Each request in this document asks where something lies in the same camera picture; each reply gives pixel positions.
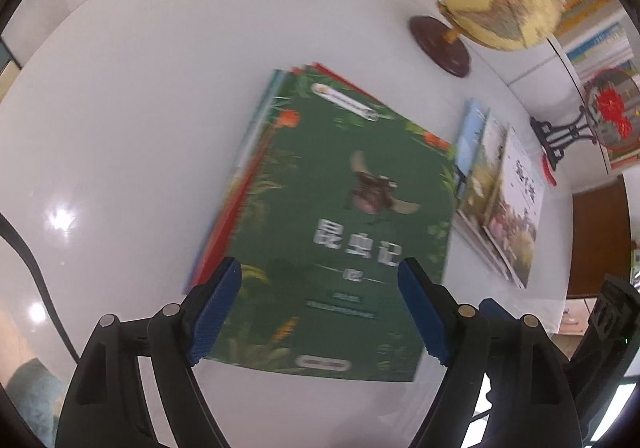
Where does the green beetle insect book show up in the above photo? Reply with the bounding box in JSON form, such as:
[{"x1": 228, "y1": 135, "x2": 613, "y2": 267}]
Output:
[{"x1": 210, "y1": 70, "x2": 456, "y2": 382}]

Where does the bookshelf with colourful books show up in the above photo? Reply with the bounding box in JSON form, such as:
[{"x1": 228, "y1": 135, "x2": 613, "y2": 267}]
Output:
[{"x1": 555, "y1": 0, "x2": 639, "y2": 84}]

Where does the white rabbit slope book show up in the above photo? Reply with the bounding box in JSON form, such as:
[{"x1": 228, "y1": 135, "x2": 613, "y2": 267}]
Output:
[{"x1": 483, "y1": 127, "x2": 544, "y2": 289}]

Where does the yellow green cover book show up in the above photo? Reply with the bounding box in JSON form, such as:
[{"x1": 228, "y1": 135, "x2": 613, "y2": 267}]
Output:
[{"x1": 454, "y1": 113, "x2": 509, "y2": 279}]

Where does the brown wooden cabinet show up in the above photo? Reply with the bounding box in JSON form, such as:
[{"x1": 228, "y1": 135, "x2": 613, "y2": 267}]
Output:
[{"x1": 567, "y1": 175, "x2": 634, "y2": 298}]

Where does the light blue cover book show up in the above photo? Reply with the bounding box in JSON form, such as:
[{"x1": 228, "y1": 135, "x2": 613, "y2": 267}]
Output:
[{"x1": 454, "y1": 99, "x2": 487, "y2": 200}]

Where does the red ornament on black stand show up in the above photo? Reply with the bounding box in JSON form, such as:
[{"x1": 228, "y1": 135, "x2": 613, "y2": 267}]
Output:
[{"x1": 529, "y1": 67, "x2": 639, "y2": 185}]

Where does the yellow globe on wooden base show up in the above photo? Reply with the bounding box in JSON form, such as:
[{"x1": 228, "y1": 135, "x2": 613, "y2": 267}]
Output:
[{"x1": 408, "y1": 0, "x2": 563, "y2": 78}]

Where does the black cable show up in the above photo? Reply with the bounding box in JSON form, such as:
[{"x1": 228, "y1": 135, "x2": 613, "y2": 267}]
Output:
[{"x1": 0, "y1": 213, "x2": 82, "y2": 364}]

